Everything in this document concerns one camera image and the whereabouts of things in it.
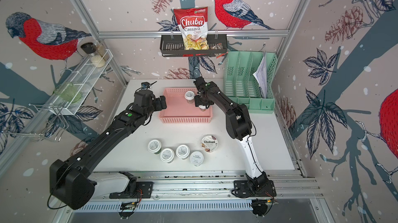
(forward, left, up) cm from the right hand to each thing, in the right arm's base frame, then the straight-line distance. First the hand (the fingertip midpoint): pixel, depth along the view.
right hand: (201, 102), depth 101 cm
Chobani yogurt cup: (-28, -6, -2) cm, 28 cm away
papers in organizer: (+8, -36, +17) cm, 41 cm away
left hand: (-10, +21, +19) cm, 30 cm away
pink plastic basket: (-1, +16, -8) cm, 18 cm away
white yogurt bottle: (+5, +8, +1) cm, 10 cm away
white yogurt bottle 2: (-4, -1, 0) cm, 5 cm away
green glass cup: (-19, +59, +30) cm, 68 cm away
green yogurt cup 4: (-36, +1, -1) cm, 36 cm away
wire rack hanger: (-30, +61, +22) cm, 71 cm away
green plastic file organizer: (+23, -31, -7) cm, 39 cm away
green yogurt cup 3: (-33, +8, 0) cm, 34 cm away
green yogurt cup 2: (-35, +16, 0) cm, 39 cm away
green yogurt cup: (-30, +24, -1) cm, 39 cm away
